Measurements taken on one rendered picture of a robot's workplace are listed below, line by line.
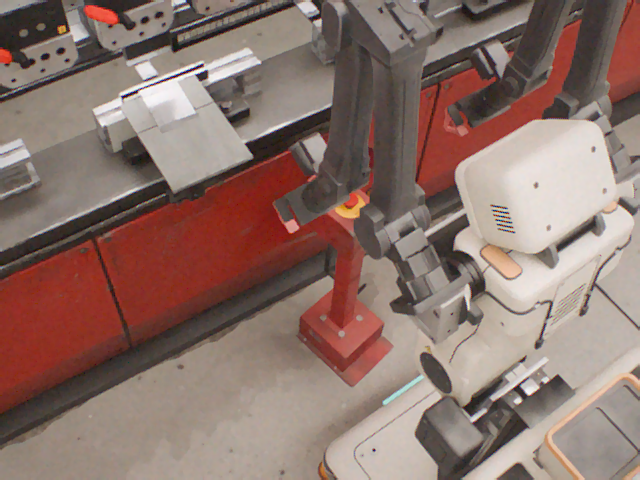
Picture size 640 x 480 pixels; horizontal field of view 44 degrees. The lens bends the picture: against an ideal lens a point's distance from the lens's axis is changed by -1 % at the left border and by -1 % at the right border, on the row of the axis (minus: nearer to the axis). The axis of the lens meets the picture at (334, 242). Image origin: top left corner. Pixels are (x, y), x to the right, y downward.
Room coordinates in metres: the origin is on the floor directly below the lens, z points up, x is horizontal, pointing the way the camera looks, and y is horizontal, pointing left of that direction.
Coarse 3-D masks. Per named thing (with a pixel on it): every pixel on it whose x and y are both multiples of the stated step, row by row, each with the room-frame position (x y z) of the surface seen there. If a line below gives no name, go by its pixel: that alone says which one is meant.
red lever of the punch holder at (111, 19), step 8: (88, 8) 1.05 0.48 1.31; (96, 8) 1.06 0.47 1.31; (88, 16) 1.04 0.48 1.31; (96, 16) 1.05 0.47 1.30; (104, 16) 1.06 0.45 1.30; (112, 16) 1.07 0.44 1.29; (120, 16) 1.10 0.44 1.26; (128, 16) 1.10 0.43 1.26; (112, 24) 1.06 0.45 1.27; (120, 24) 1.08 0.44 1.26; (128, 24) 1.08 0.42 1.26
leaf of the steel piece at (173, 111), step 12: (156, 96) 1.14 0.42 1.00; (168, 96) 1.15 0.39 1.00; (180, 96) 1.15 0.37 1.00; (156, 108) 1.11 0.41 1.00; (168, 108) 1.11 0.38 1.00; (180, 108) 1.12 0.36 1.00; (192, 108) 1.12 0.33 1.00; (156, 120) 1.08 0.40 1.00; (168, 120) 1.08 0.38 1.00; (180, 120) 1.07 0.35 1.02; (192, 120) 1.09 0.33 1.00
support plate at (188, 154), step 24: (192, 96) 1.16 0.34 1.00; (144, 120) 1.07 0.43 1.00; (216, 120) 1.10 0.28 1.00; (144, 144) 1.01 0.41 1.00; (168, 144) 1.02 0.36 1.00; (192, 144) 1.02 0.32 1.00; (216, 144) 1.03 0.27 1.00; (240, 144) 1.04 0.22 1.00; (168, 168) 0.96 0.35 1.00; (192, 168) 0.96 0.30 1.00; (216, 168) 0.97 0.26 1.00
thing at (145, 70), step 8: (80, 8) 1.37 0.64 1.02; (80, 16) 1.35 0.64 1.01; (88, 24) 1.32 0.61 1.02; (88, 32) 1.32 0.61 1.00; (96, 40) 1.28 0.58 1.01; (136, 64) 1.23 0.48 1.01; (144, 64) 1.23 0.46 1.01; (144, 72) 1.21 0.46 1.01; (152, 72) 1.21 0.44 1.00; (144, 80) 1.19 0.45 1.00
